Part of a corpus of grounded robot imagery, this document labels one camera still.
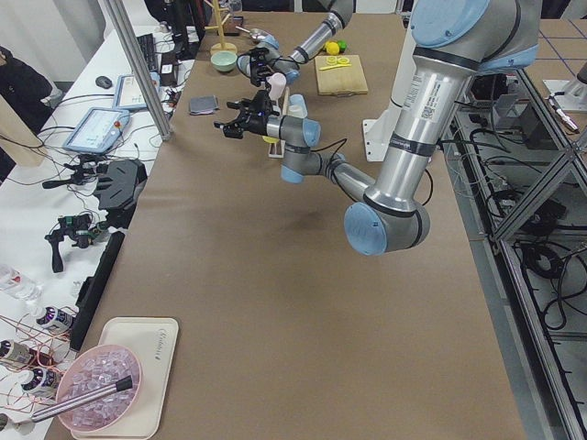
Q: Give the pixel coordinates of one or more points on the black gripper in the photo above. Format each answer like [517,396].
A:
[260,65]
[255,123]

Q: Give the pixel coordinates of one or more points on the pink cup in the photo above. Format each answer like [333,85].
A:
[276,90]

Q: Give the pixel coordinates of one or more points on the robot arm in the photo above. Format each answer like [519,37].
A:
[454,41]
[339,13]

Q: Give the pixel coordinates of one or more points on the light blue cup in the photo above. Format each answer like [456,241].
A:
[298,101]

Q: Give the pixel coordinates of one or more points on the white cup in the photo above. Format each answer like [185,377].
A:
[295,112]

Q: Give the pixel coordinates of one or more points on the metal scoop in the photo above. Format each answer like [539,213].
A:
[256,35]

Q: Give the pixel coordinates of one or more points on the grey cloth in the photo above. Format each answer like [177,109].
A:
[203,105]

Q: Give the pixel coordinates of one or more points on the mint green bowl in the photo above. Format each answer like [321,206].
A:
[224,61]

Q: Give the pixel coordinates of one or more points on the wooden mug tree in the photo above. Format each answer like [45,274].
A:
[221,16]

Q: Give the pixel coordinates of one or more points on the yellow plastic knife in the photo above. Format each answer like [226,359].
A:
[333,67]

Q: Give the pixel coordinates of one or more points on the bamboo cutting board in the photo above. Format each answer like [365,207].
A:
[349,80]

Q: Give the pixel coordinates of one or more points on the yellow lemon lower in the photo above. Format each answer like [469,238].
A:
[332,48]

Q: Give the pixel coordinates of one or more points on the green lime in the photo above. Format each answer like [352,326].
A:
[342,46]

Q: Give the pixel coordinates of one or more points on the teach pendant far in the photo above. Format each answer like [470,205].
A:
[128,94]

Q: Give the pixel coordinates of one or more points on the teach pendant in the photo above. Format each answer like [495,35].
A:
[98,130]
[128,94]

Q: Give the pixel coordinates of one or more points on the black keyboard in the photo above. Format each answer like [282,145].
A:
[147,47]

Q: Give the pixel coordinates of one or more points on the black stand plate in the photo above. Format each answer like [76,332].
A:
[118,190]

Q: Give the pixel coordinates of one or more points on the teach pendant near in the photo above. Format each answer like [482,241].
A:
[98,130]

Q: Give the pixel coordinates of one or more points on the computer mouse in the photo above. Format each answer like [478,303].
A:
[103,82]

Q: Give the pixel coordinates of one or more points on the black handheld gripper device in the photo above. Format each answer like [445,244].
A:
[80,229]

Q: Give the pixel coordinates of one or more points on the small bottle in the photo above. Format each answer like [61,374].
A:
[40,382]
[18,356]
[53,319]

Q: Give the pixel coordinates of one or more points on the metal tongs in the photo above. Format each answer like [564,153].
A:
[75,402]

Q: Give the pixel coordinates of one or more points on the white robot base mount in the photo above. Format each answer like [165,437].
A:
[377,132]

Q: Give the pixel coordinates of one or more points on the aluminium frame post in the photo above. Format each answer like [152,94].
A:
[117,14]

